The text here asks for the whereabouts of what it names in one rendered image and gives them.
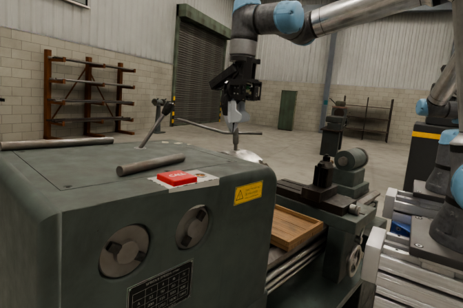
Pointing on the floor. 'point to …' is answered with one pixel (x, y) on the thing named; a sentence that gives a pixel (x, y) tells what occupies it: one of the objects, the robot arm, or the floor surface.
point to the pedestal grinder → (158, 112)
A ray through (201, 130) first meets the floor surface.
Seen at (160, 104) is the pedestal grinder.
